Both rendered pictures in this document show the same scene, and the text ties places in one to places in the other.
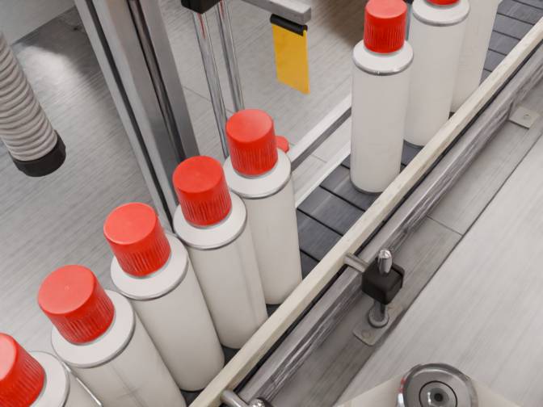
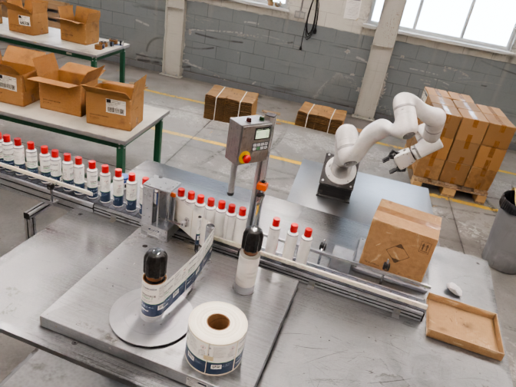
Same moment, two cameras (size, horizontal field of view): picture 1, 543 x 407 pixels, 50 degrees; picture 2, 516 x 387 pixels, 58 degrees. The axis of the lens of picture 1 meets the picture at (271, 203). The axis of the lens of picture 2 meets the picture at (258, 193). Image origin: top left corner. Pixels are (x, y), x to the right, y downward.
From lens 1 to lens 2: 1.89 m
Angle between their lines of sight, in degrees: 48
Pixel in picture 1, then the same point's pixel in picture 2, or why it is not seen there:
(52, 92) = (277, 212)
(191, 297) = (219, 217)
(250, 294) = (226, 229)
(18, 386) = (200, 200)
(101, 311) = (210, 203)
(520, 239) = (262, 274)
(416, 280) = not seen: hidden behind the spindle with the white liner
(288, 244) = (237, 231)
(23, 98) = (231, 184)
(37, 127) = (230, 189)
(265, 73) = not seen: hidden behind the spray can
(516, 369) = (232, 272)
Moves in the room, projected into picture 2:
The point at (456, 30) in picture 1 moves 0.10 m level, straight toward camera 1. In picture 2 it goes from (289, 236) to (266, 235)
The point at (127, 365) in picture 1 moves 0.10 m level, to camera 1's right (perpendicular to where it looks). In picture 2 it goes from (207, 213) to (216, 224)
